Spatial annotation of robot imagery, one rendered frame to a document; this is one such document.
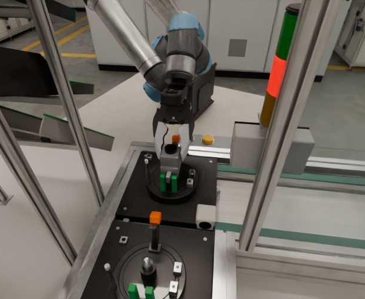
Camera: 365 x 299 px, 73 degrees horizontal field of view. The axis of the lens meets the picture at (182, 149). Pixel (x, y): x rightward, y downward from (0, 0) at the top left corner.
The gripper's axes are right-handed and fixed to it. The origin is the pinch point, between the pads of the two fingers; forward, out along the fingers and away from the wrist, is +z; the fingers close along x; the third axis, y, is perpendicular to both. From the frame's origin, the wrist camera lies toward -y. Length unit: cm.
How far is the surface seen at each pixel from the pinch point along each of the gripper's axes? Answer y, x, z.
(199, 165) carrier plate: 13.1, -6.9, 2.2
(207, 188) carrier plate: 6.9, -9.7, 7.8
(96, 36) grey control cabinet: 259, 156, -156
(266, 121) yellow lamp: -22.7, -17.1, -5.9
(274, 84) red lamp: -26.4, -16.9, -10.3
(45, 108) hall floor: 209, 183, -44
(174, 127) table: 45.9, 6.4, -12.5
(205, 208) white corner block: -0.6, -9.5, 11.8
